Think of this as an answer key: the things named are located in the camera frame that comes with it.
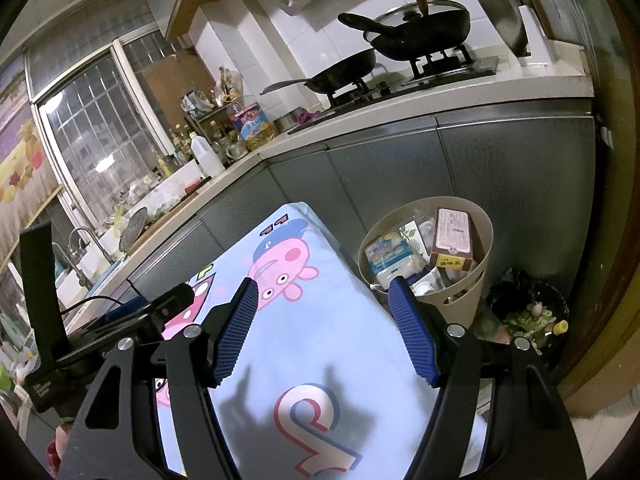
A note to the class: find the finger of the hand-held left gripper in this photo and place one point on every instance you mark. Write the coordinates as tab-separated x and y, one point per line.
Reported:
170	302

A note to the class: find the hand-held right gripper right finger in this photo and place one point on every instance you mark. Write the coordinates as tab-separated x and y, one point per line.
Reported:
415	335

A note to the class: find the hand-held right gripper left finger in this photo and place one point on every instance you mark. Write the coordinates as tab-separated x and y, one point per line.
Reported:
235	330

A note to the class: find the white plastic packet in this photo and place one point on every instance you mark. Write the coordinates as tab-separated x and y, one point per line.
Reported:
425	280

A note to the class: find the beige plastic bin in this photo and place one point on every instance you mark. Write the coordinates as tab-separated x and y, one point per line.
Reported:
470	300

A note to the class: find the blue and yellow packet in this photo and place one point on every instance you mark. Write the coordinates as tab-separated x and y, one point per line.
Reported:
390	260

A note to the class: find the white box with leaf print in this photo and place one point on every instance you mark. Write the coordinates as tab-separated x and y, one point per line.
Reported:
412	232

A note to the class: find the brown cardboard box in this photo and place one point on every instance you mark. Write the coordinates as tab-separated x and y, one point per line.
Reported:
450	235

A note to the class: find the metal sink faucet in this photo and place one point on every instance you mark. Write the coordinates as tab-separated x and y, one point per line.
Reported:
82	240

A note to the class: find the round metal strainer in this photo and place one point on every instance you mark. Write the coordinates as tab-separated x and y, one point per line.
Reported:
133	230

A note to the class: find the light blue printed blanket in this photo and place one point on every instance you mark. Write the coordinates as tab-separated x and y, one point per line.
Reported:
320	340

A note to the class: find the cutting board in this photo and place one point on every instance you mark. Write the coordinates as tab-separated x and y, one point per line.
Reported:
180	200

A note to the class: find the black bin with vegetable scraps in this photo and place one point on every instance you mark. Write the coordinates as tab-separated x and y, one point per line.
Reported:
530	295

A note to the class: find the yellow bottle cap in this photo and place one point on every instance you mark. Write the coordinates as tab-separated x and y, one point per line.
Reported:
561	327

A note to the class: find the white plastic jug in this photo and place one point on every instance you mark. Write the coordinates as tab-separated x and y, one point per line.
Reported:
207	160

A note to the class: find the row of sauce bottles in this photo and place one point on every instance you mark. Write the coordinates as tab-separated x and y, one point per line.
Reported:
175	152

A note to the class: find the grey kitchen cabinets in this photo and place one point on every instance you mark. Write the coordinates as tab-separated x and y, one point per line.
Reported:
390	160

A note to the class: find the barred kitchen window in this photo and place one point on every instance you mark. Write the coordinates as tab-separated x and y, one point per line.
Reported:
100	125

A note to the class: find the cooking oil bottle blue label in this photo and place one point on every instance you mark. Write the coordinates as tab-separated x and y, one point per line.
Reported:
252	125

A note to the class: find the spice rack with bottles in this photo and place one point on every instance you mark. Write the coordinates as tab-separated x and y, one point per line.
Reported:
215	110

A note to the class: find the purple cloth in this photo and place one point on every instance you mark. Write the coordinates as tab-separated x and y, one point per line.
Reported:
308	116

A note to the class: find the black gas stove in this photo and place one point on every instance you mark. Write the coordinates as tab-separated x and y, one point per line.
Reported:
440	72

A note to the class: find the black frying pan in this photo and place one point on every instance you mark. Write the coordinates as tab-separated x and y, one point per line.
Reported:
345	67

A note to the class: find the black pan with glass lid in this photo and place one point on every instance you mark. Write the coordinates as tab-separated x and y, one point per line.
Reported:
425	35

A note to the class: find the hanging metal wok lid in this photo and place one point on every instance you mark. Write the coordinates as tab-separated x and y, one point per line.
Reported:
500	0

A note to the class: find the fruit wall poster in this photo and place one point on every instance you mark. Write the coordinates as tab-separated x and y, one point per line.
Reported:
20	170

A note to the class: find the brown wooden wall cabinet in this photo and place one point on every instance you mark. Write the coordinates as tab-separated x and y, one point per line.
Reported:
182	5

